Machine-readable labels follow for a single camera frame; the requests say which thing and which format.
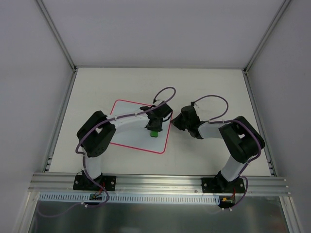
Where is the green whiteboard eraser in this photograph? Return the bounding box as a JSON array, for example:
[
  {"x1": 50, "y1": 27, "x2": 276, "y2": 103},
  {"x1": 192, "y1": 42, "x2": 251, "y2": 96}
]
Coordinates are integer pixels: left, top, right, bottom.
[{"x1": 150, "y1": 131, "x2": 159, "y2": 137}]

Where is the pink framed whiteboard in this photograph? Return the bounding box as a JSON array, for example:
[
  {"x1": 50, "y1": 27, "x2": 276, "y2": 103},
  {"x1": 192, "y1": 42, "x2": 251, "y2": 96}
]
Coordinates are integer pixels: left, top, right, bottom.
[{"x1": 111, "y1": 99, "x2": 172, "y2": 154}]

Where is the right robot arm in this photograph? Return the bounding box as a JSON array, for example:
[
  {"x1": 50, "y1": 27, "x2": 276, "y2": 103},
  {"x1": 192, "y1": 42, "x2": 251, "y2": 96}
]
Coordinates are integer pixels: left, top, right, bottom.
[{"x1": 171, "y1": 114, "x2": 265, "y2": 193}]

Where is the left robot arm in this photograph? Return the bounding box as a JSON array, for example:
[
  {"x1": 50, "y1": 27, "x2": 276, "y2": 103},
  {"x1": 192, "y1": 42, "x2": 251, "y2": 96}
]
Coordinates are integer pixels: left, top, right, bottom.
[{"x1": 75, "y1": 110, "x2": 164, "y2": 190}]

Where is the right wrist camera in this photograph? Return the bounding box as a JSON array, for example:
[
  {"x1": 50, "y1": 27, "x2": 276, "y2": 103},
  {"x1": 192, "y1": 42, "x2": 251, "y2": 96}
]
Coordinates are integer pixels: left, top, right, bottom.
[{"x1": 180, "y1": 105, "x2": 199, "y2": 122}]

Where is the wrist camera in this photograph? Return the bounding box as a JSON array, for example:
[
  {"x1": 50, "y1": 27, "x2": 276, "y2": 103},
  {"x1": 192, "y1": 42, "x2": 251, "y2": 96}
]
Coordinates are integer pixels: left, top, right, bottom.
[
  {"x1": 154, "y1": 101, "x2": 173, "y2": 120},
  {"x1": 180, "y1": 105, "x2": 199, "y2": 122}
]

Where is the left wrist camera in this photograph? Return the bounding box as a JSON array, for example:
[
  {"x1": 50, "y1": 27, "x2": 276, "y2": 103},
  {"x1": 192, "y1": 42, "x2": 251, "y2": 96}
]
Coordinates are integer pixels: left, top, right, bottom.
[{"x1": 154, "y1": 101, "x2": 173, "y2": 120}]

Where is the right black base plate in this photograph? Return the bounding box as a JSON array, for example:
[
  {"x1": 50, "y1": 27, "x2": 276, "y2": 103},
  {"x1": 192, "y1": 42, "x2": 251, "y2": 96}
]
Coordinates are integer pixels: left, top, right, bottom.
[{"x1": 201, "y1": 177, "x2": 245, "y2": 194}]

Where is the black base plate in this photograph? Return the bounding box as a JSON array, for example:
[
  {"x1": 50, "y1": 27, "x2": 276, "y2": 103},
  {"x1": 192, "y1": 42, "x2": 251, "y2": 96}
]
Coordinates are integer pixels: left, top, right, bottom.
[
  {"x1": 73, "y1": 172, "x2": 117, "y2": 191},
  {"x1": 201, "y1": 177, "x2": 245, "y2": 194}
]

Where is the right aluminium frame post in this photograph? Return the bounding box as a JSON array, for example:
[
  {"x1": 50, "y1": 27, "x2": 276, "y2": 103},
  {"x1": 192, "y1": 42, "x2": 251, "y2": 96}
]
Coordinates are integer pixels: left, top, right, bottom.
[{"x1": 243, "y1": 0, "x2": 292, "y2": 73}]

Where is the aluminium frame post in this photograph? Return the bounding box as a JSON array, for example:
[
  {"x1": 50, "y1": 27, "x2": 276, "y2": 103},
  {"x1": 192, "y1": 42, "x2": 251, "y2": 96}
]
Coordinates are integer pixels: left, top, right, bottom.
[
  {"x1": 35, "y1": 0, "x2": 78, "y2": 72},
  {"x1": 243, "y1": 0, "x2": 292, "y2": 73}
]

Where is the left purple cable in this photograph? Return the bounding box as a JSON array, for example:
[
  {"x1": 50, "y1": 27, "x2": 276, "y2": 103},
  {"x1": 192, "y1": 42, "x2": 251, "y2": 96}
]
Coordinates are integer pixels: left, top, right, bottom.
[{"x1": 36, "y1": 86, "x2": 176, "y2": 218}]

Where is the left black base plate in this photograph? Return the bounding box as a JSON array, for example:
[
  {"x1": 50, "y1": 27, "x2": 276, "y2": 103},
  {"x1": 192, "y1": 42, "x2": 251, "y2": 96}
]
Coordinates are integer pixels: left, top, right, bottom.
[{"x1": 73, "y1": 172, "x2": 117, "y2": 191}]

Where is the aluminium mounting rail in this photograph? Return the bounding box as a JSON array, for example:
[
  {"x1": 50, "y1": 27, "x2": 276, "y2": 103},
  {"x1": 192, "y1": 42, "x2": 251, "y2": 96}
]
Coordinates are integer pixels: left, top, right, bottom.
[{"x1": 28, "y1": 172, "x2": 292, "y2": 197}]

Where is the white slotted cable duct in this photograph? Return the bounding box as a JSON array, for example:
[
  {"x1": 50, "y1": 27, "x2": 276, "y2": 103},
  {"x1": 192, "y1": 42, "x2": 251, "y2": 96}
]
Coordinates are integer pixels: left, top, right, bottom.
[{"x1": 38, "y1": 192, "x2": 220, "y2": 205}]

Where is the left aluminium frame post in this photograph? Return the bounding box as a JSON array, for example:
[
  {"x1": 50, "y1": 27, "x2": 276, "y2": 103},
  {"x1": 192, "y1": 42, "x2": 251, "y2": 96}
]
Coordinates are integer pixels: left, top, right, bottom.
[{"x1": 35, "y1": 0, "x2": 78, "y2": 72}]

